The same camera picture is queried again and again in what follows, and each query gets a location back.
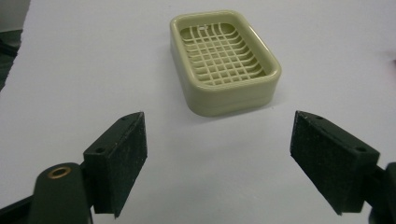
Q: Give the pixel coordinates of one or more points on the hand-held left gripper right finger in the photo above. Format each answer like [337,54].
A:
[330,161]

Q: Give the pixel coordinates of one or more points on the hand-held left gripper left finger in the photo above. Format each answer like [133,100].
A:
[116,165]

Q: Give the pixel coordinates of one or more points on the pale green soap dish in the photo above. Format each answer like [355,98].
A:
[222,62]

